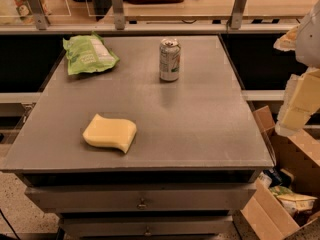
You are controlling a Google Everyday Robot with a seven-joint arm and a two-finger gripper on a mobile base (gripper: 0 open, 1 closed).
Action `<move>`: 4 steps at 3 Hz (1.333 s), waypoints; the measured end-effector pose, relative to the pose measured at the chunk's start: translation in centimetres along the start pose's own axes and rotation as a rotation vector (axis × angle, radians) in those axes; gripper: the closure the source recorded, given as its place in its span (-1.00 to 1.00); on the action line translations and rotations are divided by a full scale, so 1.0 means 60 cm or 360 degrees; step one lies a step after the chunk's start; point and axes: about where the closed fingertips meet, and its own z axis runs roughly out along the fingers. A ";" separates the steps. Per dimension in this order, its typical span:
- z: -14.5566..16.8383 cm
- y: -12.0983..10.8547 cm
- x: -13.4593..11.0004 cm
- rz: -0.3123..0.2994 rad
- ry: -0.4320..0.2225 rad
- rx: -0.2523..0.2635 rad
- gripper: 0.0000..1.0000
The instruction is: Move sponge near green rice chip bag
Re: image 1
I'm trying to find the lower grey drawer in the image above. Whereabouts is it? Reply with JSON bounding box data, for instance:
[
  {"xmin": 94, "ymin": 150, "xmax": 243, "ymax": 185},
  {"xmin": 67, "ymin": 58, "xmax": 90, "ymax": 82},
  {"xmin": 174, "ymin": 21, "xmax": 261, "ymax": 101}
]
[{"xmin": 59, "ymin": 216, "xmax": 233, "ymax": 237}]

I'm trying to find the black floor cable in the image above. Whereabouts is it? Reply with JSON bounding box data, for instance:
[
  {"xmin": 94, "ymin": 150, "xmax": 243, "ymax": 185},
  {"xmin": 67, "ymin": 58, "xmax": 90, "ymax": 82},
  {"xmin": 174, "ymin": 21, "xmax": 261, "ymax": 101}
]
[{"xmin": 0, "ymin": 208, "xmax": 21, "ymax": 240}]

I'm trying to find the right metal bracket post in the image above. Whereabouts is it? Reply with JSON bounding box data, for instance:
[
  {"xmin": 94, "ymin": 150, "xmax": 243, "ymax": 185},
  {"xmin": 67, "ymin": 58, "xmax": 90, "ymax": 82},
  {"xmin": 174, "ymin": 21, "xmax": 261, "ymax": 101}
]
[{"xmin": 228, "ymin": 0, "xmax": 247, "ymax": 29}]

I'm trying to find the yellow green snack packet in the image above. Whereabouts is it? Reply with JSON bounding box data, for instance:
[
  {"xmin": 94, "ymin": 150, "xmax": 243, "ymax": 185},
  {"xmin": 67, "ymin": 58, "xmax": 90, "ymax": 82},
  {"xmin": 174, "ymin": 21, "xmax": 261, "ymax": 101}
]
[{"xmin": 269, "ymin": 186, "xmax": 317, "ymax": 217}]

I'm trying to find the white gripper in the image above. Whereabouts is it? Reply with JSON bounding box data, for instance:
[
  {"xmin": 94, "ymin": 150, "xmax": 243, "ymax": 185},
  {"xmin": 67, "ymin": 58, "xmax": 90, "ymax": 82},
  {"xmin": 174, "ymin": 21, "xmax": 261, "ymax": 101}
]
[{"xmin": 273, "ymin": 0, "xmax": 320, "ymax": 137}]

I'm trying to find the grey drawer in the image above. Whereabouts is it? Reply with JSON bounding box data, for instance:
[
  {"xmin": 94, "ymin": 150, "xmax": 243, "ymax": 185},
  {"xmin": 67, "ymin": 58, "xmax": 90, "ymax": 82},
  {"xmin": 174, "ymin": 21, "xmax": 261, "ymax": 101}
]
[
  {"xmin": 25, "ymin": 184, "xmax": 256, "ymax": 213},
  {"xmin": 59, "ymin": 216, "xmax": 233, "ymax": 237}
]

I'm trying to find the metal bracket post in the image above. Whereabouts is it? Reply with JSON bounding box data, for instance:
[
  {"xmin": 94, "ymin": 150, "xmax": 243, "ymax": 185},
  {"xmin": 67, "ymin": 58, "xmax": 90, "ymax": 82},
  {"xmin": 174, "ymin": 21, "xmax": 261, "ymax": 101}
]
[
  {"xmin": 228, "ymin": 0, "xmax": 247, "ymax": 29},
  {"xmin": 27, "ymin": 0, "xmax": 49, "ymax": 30},
  {"xmin": 111, "ymin": 0, "xmax": 125, "ymax": 30}
]

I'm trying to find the left metal bracket post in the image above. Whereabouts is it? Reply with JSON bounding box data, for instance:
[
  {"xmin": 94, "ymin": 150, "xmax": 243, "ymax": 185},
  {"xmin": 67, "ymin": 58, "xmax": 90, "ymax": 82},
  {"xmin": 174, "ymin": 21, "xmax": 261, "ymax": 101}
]
[{"xmin": 27, "ymin": 0, "xmax": 49, "ymax": 30}]

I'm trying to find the green rice chip bag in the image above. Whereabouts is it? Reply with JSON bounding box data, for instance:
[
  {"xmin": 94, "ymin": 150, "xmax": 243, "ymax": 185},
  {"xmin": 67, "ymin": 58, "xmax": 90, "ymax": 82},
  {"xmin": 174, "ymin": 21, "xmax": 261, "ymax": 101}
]
[{"xmin": 63, "ymin": 33, "xmax": 119, "ymax": 75}]

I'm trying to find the yellow wavy sponge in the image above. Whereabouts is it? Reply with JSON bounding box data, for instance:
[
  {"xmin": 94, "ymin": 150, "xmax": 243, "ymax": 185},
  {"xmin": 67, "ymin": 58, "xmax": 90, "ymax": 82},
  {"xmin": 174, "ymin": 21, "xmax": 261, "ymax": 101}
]
[{"xmin": 82, "ymin": 114, "xmax": 137, "ymax": 153}]

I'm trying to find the upper grey drawer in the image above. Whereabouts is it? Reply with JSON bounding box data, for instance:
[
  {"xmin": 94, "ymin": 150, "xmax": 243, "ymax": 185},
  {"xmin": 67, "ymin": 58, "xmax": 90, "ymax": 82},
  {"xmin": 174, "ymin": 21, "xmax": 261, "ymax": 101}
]
[{"xmin": 25, "ymin": 184, "xmax": 256, "ymax": 213}]

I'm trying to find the middle metal bracket post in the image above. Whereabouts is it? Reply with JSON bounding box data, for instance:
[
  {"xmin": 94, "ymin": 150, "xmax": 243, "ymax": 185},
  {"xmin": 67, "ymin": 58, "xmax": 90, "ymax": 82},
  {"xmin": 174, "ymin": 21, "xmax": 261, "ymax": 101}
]
[{"xmin": 111, "ymin": 0, "xmax": 125, "ymax": 30}]

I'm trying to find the silver soda can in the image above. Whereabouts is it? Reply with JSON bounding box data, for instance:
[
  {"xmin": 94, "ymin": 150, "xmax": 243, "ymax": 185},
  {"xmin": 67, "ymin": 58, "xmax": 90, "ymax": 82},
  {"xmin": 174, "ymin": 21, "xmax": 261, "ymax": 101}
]
[{"xmin": 159, "ymin": 38, "xmax": 181, "ymax": 81}]

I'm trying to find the brown cardboard box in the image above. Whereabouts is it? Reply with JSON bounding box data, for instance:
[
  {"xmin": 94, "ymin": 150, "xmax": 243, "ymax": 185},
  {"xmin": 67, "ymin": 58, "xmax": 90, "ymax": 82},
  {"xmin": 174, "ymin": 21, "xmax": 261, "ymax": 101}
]
[{"xmin": 241, "ymin": 106, "xmax": 320, "ymax": 240}]

